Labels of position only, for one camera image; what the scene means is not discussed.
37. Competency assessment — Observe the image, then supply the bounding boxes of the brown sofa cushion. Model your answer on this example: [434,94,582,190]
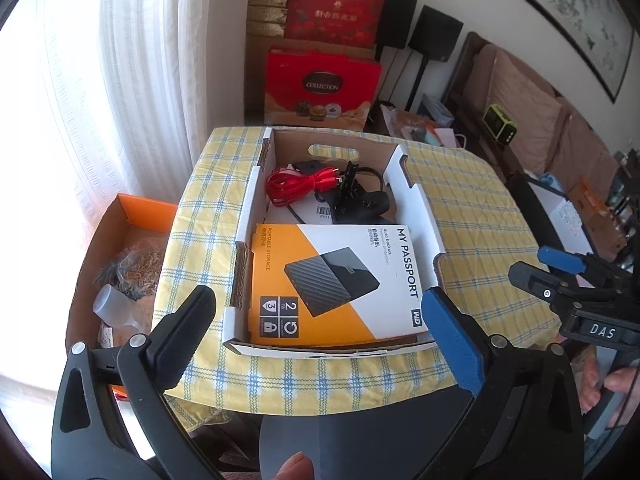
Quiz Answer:
[545,105,621,181]
[492,50,563,156]

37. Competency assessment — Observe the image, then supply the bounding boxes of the person's right hand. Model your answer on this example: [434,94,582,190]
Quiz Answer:
[580,354,640,413]

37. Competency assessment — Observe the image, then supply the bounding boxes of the orange white hard drive box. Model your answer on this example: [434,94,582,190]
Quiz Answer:
[250,222,430,347]

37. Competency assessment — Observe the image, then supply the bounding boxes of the red gift box on stack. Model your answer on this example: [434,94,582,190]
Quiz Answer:
[284,0,387,51]

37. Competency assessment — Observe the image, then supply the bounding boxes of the framed ink painting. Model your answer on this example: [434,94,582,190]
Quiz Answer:
[481,0,636,106]

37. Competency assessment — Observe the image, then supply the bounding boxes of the grey blue box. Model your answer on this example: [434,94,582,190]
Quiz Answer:
[422,95,454,127]

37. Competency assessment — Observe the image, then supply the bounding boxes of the white barcode paper slip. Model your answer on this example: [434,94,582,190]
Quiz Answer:
[287,202,342,225]

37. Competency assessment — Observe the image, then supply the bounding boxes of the clear plastic bottle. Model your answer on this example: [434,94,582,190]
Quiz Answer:
[92,284,143,333]

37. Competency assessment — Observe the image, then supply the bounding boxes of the wooden sofa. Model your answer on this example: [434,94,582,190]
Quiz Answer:
[445,30,640,261]

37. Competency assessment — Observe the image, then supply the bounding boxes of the white brown cardboard box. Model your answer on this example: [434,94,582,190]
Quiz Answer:
[222,127,448,358]

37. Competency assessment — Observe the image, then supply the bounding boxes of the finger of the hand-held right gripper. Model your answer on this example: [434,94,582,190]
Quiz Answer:
[509,261,582,309]
[539,246,622,282]

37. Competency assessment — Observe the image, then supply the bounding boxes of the red cable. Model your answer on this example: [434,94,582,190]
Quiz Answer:
[265,162,346,208]

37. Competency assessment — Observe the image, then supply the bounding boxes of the orange packet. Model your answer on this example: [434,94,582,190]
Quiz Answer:
[570,180,631,256]

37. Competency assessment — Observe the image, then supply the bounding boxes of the black cable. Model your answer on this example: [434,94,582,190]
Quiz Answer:
[291,159,396,211]

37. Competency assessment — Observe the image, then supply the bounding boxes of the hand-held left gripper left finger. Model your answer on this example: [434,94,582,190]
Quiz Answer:
[50,284,236,480]

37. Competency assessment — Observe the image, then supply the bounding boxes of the yellow checked tablecloth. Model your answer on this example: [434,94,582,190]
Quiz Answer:
[150,125,566,416]

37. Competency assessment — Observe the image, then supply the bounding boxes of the stack of gold boxes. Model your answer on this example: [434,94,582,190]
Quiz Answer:
[248,0,289,37]

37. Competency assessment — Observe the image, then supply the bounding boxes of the black speaker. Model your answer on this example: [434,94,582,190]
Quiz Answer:
[375,0,419,106]
[406,5,464,111]

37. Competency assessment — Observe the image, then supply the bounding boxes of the orange cardboard box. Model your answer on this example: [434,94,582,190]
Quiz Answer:
[65,192,181,403]

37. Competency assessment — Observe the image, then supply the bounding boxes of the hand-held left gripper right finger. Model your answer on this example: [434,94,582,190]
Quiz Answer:
[421,286,586,480]

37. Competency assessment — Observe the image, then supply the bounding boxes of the red pastry gift box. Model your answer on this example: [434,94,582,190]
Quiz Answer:
[264,47,383,127]

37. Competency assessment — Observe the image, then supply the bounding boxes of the white curtain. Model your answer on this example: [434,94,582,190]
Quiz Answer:
[0,0,251,311]

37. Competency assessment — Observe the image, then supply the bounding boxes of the person's left hand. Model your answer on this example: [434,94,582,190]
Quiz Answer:
[270,451,317,480]

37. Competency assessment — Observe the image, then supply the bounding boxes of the brown dried herbs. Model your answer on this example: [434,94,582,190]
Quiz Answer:
[95,240,166,306]

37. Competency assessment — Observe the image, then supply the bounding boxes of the green black radio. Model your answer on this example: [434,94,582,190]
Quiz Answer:
[482,104,521,147]

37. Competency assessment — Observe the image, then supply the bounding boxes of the black framed white board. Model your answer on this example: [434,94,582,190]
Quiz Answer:
[507,172,597,261]

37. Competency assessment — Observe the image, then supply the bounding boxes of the clear bag with items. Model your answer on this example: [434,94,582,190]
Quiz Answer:
[377,102,458,148]

